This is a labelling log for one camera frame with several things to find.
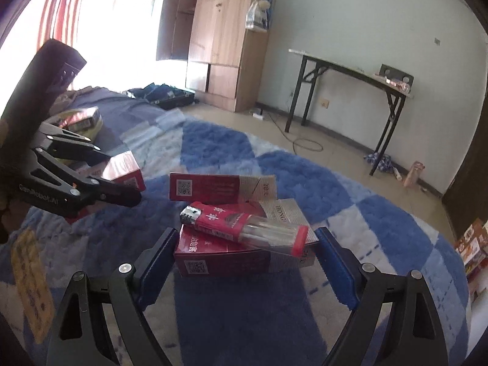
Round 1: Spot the black chair back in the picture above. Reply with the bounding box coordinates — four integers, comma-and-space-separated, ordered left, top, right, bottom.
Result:
379, 64, 413, 84

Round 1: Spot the dark open suitcase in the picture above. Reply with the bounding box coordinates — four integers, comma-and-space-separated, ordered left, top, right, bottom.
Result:
126, 83, 196, 110

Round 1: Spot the large red lighter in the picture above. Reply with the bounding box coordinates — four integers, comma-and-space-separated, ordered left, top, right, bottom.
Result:
180, 201, 309, 256

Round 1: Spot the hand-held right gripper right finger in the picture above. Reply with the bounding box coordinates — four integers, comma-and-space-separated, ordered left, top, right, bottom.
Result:
314, 227, 445, 366

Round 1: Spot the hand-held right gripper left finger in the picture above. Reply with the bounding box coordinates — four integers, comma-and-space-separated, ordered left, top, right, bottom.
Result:
45, 227, 180, 366

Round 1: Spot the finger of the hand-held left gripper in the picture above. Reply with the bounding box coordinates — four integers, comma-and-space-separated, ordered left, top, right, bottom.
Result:
38, 122, 112, 164
23, 147, 143, 214

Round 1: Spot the red silver cigarette carton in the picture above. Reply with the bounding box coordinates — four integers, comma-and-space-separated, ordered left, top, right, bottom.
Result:
173, 198, 320, 278
169, 173, 276, 203

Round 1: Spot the white plastic bag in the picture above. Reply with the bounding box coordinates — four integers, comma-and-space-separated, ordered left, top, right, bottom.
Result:
246, 0, 273, 31

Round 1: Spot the dark blue bed sheet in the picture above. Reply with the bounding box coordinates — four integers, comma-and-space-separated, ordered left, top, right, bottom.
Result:
57, 86, 184, 153

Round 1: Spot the pink item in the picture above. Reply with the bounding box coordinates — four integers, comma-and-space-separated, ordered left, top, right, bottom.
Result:
385, 78, 412, 92

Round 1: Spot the blue checkered cloth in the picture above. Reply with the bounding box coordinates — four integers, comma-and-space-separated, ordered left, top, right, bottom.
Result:
364, 152, 395, 172

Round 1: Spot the brown carton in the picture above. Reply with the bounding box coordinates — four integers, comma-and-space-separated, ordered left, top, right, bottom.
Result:
404, 161, 425, 188

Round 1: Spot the black folding table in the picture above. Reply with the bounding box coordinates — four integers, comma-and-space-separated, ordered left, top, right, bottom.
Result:
285, 49, 415, 177

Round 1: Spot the yellow printed paper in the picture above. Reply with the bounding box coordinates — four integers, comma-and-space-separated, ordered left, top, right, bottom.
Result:
11, 229, 56, 344

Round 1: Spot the black cable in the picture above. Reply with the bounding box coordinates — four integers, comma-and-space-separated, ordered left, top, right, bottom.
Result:
263, 112, 324, 152

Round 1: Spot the dark wooden door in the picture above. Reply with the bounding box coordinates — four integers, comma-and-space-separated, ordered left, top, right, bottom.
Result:
442, 27, 488, 237

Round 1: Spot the wooden wardrobe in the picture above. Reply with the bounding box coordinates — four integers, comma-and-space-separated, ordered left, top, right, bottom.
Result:
156, 0, 281, 113

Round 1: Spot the blue white checkered blanket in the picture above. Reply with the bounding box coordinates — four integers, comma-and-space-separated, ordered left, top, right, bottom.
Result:
0, 116, 471, 366

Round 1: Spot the red striped curtain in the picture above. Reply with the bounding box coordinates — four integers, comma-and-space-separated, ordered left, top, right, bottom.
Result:
0, 0, 164, 92

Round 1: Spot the printed cardboard box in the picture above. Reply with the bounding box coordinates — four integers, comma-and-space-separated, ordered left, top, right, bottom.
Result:
455, 219, 488, 275

